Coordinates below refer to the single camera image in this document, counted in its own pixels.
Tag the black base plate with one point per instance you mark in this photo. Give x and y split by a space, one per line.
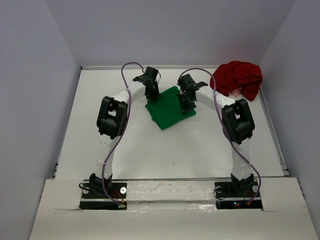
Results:
230 198
94 199

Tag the red t shirt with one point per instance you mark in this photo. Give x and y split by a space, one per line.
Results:
241 76

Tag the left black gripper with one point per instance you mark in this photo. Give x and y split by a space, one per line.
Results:
154 97

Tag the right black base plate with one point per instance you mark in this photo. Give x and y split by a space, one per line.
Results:
230 198

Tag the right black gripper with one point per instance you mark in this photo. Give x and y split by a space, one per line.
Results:
185 109

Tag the green t shirt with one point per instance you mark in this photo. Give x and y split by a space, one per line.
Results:
167 112

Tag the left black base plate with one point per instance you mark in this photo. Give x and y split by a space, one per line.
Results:
94 199

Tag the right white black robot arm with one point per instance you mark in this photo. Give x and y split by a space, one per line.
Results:
237 125

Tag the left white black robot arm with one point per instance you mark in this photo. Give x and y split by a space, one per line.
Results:
112 121

